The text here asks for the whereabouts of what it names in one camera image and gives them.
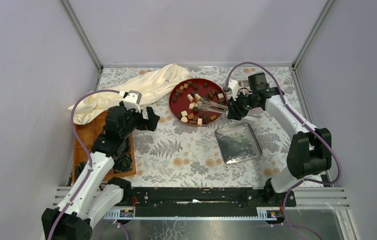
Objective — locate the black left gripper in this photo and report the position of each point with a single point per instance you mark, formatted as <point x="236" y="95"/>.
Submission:
<point x="150" y="124"/>

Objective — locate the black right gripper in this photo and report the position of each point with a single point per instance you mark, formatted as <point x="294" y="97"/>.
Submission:
<point x="233" y="114"/>

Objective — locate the silver metal tongs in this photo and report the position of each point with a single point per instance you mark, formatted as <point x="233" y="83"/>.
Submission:
<point x="206" y="104"/>

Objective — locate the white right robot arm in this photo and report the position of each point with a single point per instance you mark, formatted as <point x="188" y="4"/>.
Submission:
<point x="308" y="152"/>

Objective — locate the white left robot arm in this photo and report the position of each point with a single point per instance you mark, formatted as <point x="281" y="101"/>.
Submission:
<point x="80" y="211"/>

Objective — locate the pink tin with white dividers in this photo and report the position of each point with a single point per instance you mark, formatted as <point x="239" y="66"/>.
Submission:
<point x="245" y="88"/>

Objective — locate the silver tin lid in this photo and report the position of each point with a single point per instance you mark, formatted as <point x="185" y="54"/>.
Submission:
<point x="238" y="143"/>

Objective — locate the cream cloth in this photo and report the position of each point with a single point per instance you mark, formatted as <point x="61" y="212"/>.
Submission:
<point x="152" y="86"/>

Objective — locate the red round tray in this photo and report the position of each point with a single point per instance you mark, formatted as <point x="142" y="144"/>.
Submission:
<point x="185" y="98"/>

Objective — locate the floral table mat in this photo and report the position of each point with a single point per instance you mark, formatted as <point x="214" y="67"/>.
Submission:
<point x="180" y="155"/>

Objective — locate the black paper cup liners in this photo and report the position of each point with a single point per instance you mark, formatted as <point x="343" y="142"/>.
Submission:
<point x="122" y="163"/>

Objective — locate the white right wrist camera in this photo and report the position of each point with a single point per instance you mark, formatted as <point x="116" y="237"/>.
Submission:
<point x="232" y="88"/>

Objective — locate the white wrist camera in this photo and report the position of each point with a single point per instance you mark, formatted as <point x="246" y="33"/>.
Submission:
<point x="232" y="88"/>
<point x="131" y="100"/>

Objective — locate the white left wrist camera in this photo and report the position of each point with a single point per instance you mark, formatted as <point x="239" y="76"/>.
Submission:
<point x="131" y="100"/>

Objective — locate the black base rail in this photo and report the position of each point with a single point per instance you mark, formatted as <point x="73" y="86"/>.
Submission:
<point x="204" y="202"/>

